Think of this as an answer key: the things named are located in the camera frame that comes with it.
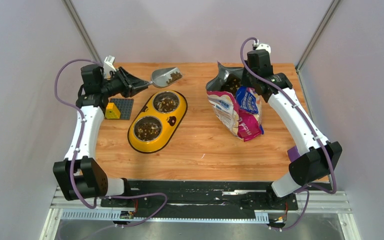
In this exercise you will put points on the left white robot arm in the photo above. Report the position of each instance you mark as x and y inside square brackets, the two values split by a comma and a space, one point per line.
[78, 175]

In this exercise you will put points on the dark grey toy baseplate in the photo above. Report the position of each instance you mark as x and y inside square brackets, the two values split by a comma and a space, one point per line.
[125, 106]

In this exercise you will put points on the yellow toy brick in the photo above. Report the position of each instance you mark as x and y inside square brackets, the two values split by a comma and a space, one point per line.
[112, 112]

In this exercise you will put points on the yellow double pet bowl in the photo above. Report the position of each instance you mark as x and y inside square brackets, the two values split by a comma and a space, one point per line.
[170, 108]

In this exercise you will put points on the colourful pet food bag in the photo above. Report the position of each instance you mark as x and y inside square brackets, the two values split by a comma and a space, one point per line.
[238, 107]

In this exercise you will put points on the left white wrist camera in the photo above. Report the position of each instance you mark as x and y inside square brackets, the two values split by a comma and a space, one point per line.
[108, 66]

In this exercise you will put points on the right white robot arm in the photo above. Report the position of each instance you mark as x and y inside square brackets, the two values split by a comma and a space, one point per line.
[314, 156]

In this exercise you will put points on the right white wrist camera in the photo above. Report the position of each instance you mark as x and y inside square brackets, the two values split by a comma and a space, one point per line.
[261, 46]

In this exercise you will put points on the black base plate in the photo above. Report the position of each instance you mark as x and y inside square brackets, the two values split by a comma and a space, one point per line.
[212, 199]

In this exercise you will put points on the brown pet food kibble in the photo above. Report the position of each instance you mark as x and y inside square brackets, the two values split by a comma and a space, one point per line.
[147, 129]

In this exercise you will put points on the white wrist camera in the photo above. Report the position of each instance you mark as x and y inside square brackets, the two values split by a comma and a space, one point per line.
[261, 46]
[108, 66]

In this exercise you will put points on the purple object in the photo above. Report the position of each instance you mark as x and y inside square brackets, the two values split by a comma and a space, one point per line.
[293, 153]

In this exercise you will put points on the silver metal scoop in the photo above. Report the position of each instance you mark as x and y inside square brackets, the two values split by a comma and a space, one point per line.
[164, 77]

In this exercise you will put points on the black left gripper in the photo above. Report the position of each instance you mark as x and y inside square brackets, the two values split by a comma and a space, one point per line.
[127, 90]

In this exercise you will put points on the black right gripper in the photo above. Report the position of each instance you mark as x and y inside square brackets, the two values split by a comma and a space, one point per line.
[246, 83]

